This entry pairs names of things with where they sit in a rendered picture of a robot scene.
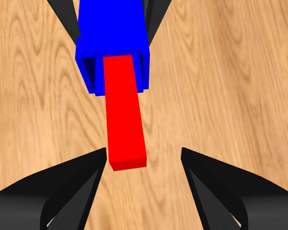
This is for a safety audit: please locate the blue hollow socket block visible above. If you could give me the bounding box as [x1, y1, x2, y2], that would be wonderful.
[75, 0, 151, 97]

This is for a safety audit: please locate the thin red peg bar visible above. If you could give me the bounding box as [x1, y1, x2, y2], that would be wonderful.
[102, 54, 147, 172]

